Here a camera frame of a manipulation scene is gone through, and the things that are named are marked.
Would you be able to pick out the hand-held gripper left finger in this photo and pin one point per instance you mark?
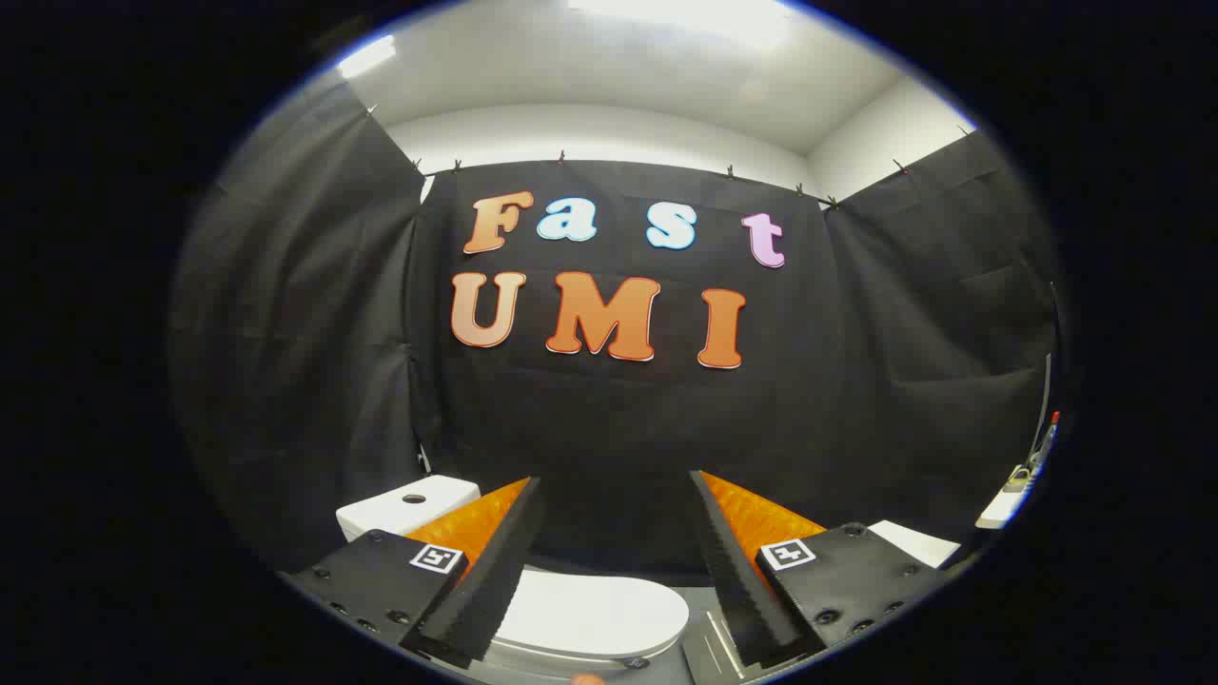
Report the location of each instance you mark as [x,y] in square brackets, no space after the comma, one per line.
[495,571]

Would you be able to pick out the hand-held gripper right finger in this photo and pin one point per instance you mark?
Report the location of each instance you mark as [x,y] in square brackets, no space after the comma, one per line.
[737,580]

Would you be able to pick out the white toilet lid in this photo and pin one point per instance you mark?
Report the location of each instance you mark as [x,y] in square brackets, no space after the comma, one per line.
[590,614]

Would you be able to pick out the white toilet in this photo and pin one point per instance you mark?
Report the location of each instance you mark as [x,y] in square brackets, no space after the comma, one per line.
[404,509]

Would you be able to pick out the white box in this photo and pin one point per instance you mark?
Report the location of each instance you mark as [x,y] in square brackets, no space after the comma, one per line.
[918,544]

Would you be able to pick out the black backdrop cloth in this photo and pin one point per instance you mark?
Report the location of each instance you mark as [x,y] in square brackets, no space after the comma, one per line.
[618,428]

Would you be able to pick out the red capped bottle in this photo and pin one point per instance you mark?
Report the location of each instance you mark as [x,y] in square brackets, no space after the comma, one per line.
[1049,438]

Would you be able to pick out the ceiling light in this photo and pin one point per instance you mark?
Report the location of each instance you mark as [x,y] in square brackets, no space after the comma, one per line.
[366,55]

